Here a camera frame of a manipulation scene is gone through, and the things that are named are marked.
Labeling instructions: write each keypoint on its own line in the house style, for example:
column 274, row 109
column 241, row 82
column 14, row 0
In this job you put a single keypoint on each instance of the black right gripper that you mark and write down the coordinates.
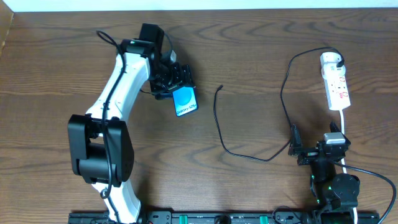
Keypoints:
column 313, row 152

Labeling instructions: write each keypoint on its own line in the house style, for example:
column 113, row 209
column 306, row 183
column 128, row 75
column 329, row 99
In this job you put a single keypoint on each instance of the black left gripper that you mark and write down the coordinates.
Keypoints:
column 173, row 83

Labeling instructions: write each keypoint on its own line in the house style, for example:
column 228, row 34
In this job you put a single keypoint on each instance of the blue Samsung Galaxy smartphone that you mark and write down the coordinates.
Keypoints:
column 185, row 101

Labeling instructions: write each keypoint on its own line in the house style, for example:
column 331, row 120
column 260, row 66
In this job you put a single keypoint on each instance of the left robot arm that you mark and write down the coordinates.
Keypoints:
column 100, row 145

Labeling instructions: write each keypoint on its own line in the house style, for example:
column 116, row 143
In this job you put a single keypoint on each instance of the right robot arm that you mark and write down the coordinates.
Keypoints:
column 337, row 194

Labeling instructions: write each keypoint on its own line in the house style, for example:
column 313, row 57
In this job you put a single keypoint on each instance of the white power strip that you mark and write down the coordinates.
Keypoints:
column 336, row 87

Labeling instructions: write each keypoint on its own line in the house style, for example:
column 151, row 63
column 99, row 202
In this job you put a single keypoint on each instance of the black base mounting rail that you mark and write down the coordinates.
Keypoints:
column 285, row 217

